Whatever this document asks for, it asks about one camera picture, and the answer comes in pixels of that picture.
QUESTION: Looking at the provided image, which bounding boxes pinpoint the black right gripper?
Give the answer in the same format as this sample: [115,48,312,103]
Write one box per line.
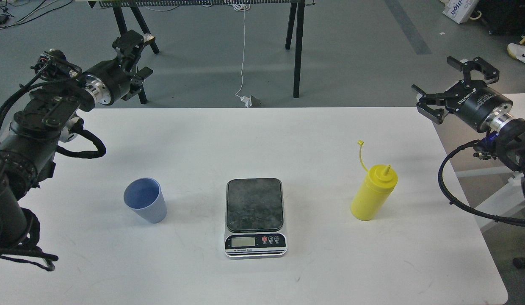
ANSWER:
[412,56,513,133]

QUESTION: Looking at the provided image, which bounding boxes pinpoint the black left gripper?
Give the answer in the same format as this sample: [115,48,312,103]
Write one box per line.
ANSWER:
[83,30,153,105]

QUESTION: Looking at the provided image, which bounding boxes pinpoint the yellow squeeze bottle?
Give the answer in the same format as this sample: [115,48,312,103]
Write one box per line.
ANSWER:
[350,140,398,221]

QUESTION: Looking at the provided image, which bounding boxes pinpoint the blue ribbed plastic cup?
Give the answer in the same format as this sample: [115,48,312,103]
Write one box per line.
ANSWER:
[123,177,168,224]

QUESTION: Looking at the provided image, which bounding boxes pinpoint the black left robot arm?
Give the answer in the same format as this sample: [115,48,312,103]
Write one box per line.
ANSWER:
[0,30,155,272]

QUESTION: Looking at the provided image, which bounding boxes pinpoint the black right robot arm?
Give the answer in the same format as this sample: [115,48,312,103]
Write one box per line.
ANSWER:
[412,56,525,227]

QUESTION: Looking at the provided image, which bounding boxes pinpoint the silver digital kitchen scale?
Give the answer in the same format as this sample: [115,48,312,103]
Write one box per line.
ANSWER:
[224,178,288,259]

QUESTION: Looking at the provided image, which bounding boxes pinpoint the white sneaker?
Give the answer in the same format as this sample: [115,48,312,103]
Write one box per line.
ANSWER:
[506,43,525,64]

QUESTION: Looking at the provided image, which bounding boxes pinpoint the white cardboard box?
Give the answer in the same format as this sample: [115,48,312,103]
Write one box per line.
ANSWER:
[441,0,482,24]

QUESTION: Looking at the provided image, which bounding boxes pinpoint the white power adapter on floor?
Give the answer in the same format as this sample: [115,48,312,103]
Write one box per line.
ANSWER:
[240,95,261,108]

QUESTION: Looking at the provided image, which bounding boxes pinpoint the black trestle table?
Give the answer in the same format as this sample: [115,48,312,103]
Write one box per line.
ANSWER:
[89,0,315,106]

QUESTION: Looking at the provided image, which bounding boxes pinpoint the white hanging cable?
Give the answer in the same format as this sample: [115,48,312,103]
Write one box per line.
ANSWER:
[233,3,251,102]

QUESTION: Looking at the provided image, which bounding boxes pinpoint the black cables on floor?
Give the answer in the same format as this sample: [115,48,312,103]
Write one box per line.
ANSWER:
[0,0,72,29]

